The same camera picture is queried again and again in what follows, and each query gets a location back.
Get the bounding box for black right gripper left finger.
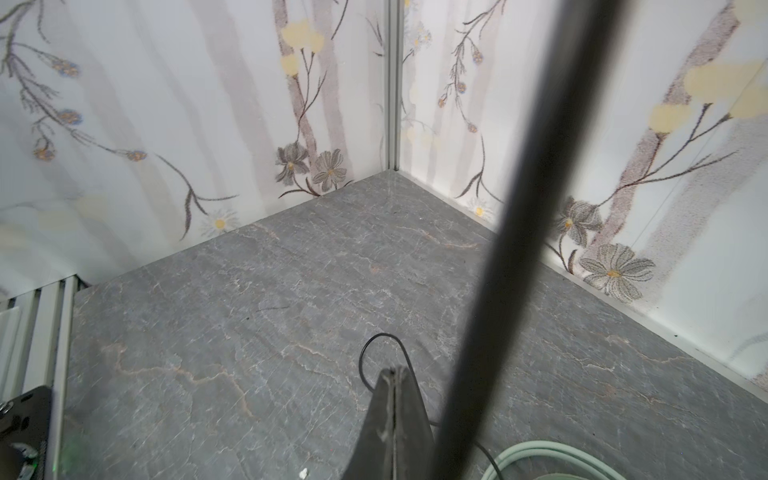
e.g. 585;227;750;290
342;369;396;480

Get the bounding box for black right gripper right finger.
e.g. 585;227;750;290
393;367;434;480

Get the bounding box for black headphone cable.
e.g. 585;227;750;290
357;0;631;480

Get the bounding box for mint green headphones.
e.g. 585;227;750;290
478;440;626;480

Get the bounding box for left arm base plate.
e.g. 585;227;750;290
1;385;52;480

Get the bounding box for aluminium frame rail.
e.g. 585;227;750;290
0;274;85;421

